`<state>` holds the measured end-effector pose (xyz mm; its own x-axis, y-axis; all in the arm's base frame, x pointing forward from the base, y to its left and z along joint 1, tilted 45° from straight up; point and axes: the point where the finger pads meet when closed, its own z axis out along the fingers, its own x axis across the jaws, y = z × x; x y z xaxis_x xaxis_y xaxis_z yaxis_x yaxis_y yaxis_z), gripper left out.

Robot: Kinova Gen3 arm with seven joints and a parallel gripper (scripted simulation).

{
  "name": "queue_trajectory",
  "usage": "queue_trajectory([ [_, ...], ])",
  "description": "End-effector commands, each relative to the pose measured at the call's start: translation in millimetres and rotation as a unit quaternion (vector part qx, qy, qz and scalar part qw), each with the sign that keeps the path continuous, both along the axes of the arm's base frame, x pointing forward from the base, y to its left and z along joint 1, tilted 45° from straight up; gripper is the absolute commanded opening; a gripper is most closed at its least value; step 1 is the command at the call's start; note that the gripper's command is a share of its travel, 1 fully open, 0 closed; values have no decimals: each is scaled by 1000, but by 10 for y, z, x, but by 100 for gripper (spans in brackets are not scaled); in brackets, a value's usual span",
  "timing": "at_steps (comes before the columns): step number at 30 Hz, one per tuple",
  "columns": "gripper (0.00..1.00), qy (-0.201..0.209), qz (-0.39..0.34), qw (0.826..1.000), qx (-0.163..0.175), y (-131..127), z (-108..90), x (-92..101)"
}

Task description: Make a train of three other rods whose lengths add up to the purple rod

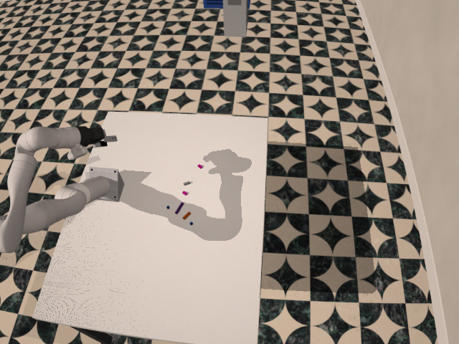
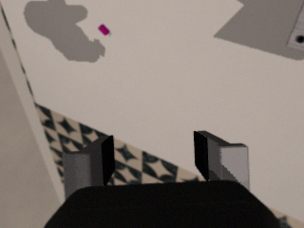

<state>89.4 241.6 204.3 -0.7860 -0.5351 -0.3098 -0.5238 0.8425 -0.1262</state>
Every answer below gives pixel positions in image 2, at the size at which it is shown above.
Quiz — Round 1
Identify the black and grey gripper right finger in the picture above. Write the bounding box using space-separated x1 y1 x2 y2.
194 131 250 191

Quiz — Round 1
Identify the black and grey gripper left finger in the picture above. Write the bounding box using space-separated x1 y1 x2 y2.
63 135 115 201

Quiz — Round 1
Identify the dark magenta block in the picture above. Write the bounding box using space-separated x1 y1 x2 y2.
99 24 110 35

